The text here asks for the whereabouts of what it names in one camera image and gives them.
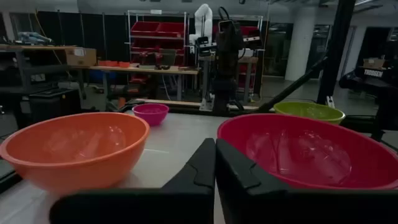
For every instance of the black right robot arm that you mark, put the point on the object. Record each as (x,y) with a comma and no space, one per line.
(227,81)

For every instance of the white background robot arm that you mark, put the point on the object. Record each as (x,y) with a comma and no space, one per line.
(203,18)

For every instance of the wooden workbench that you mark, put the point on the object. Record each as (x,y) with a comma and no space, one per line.
(143,70)

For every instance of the dark storage shelf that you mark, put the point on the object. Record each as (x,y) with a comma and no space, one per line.
(31,48)

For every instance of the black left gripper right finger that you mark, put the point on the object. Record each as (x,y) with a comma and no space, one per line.
(248,202)

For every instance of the small open cardboard box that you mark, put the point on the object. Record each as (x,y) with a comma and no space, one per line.
(373,63)

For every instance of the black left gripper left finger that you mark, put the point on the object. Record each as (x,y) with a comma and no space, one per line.
(186,202)

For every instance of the orange plastic bowl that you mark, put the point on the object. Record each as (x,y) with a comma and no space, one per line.
(77,149)

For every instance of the nested rainbow coloured bowls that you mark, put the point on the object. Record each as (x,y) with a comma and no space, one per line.
(311,149)

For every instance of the white round column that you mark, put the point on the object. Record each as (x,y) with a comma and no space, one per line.
(300,46)

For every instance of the magenta plastic bowl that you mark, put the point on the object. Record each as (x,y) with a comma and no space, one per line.
(150,113)

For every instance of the cardboard box with label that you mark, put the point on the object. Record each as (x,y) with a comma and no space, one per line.
(81,56)

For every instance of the green plastic bowl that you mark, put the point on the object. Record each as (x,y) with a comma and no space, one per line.
(311,111)

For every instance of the black equipment case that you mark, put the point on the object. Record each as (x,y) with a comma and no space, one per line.
(46,104)

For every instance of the orange tray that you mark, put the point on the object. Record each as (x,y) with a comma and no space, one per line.
(109,63)
(124,64)

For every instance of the background black robot arm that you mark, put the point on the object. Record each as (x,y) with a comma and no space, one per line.
(370,81)

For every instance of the metal rack with red bins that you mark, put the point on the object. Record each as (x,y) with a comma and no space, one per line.
(157,34)

